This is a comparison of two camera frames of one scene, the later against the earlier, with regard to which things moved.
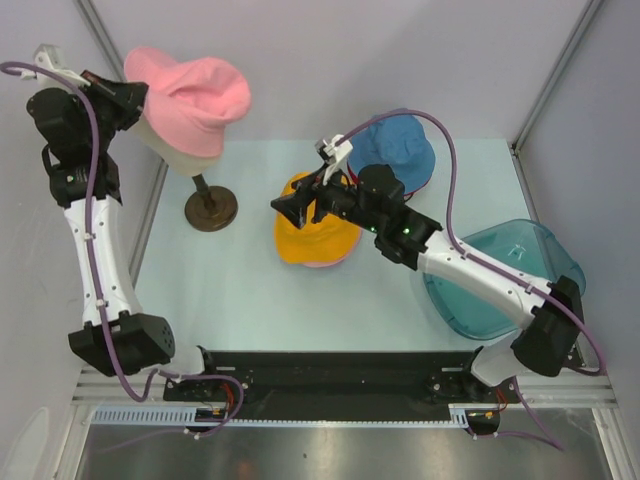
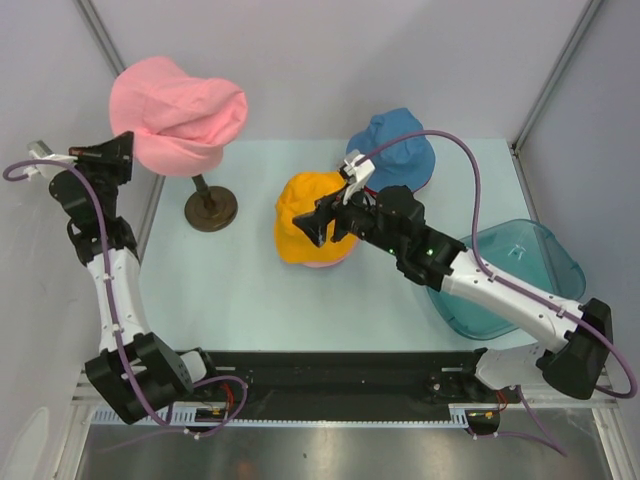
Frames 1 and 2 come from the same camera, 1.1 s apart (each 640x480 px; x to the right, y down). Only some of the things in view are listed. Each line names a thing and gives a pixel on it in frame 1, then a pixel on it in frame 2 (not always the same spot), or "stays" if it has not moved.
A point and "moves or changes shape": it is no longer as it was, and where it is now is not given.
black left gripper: (126, 97) → (115, 154)
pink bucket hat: (324, 265) stays
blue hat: (400, 142) stays
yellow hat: (325, 239) stays
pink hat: (190, 102) moves or changes shape
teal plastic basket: (530, 249) stays
